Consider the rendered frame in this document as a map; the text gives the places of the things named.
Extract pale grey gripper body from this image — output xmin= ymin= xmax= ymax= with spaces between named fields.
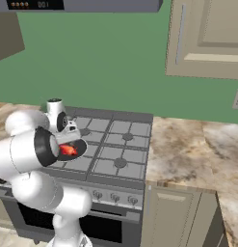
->
xmin=54 ymin=129 xmax=83 ymax=147

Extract orange red fish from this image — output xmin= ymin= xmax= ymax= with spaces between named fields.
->
xmin=59 ymin=144 xmax=79 ymax=157

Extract black frying pan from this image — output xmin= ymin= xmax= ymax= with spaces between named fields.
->
xmin=55 ymin=138 xmax=89 ymax=162

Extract grey gas hob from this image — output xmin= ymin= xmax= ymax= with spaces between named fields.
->
xmin=42 ymin=105 xmax=154 ymax=191

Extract grey oven knob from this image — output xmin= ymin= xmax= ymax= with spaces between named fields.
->
xmin=93 ymin=189 xmax=104 ymax=202
xmin=127 ymin=194 xmax=139 ymax=206
xmin=110 ymin=192 xmax=121 ymax=204

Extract grey oven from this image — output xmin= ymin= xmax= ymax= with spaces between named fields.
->
xmin=0 ymin=105 xmax=154 ymax=247

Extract black glass oven door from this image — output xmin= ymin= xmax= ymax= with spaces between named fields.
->
xmin=2 ymin=195 xmax=142 ymax=247

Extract beige base cupboard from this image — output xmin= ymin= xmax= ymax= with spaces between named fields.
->
xmin=0 ymin=196 xmax=14 ymax=230

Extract beige base cupboard door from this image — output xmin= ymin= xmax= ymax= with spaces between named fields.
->
xmin=141 ymin=185 xmax=203 ymax=247
xmin=187 ymin=191 xmax=228 ymax=247

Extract grey range hood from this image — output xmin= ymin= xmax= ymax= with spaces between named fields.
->
xmin=0 ymin=0 xmax=164 ymax=14

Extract brown wall cupboard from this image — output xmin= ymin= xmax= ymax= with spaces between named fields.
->
xmin=0 ymin=12 xmax=26 ymax=63

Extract grey cupboard door handle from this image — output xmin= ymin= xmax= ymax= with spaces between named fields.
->
xmin=174 ymin=3 xmax=188 ymax=66

